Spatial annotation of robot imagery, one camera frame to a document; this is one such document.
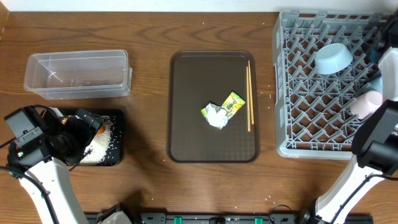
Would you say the dark blue plate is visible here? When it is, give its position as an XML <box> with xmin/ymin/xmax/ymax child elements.
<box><xmin>355</xmin><ymin>73</ymin><xmax>383</xmax><ymax>97</ymax></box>

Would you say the green snack wrapper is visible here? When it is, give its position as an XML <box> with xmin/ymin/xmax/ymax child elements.
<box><xmin>221</xmin><ymin>91</ymin><xmax>246</xmax><ymax>119</ymax></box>

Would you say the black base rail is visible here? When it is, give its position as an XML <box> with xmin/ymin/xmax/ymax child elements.
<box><xmin>83</xmin><ymin>212</ymin><xmax>374</xmax><ymax>224</ymax></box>

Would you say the pile of white rice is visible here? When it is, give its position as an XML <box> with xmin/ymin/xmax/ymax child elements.
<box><xmin>80</xmin><ymin>116</ymin><xmax>121</xmax><ymax>166</ymax></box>

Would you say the light blue bowl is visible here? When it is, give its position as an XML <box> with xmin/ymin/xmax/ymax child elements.
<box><xmin>315</xmin><ymin>43</ymin><xmax>353</xmax><ymax>75</ymax></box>

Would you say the white plastic cup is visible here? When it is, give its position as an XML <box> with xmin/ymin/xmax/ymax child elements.
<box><xmin>349</xmin><ymin>90</ymin><xmax>383</xmax><ymax>119</ymax></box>

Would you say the brown serving tray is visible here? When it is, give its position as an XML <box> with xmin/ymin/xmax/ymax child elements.
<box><xmin>166</xmin><ymin>50</ymin><xmax>261</xmax><ymax>163</ymax></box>

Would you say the brown food scrap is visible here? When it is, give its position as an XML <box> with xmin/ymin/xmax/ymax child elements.
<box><xmin>61</xmin><ymin>116</ymin><xmax>70</xmax><ymax>124</ymax></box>

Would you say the crumpled white paper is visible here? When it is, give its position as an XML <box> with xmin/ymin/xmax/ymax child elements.
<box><xmin>201</xmin><ymin>103</ymin><xmax>228</xmax><ymax>129</ymax></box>

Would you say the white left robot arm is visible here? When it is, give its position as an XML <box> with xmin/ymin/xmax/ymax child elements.
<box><xmin>3</xmin><ymin>105</ymin><xmax>103</xmax><ymax>223</ymax></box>

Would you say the clear plastic bin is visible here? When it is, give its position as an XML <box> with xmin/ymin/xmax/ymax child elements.
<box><xmin>24</xmin><ymin>50</ymin><xmax>132</xmax><ymax>100</ymax></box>

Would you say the grey dishwasher rack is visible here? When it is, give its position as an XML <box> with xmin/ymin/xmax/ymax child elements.
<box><xmin>272</xmin><ymin>10</ymin><xmax>392</xmax><ymax>160</ymax></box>

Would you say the orange carrot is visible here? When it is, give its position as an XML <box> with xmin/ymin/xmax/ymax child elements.
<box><xmin>96</xmin><ymin>125</ymin><xmax>106</xmax><ymax>135</ymax></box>

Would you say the wooden chopstick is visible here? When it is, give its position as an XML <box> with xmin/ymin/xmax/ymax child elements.
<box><xmin>246</xmin><ymin>66</ymin><xmax>251</xmax><ymax>132</ymax></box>
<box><xmin>248</xmin><ymin>60</ymin><xmax>254</xmax><ymax>124</ymax></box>

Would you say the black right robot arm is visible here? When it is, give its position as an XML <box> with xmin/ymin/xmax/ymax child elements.
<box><xmin>300</xmin><ymin>14</ymin><xmax>397</xmax><ymax>223</ymax></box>

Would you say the black waste tray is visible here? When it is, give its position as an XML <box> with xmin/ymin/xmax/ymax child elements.
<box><xmin>40</xmin><ymin>108</ymin><xmax>125</xmax><ymax>167</ymax></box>

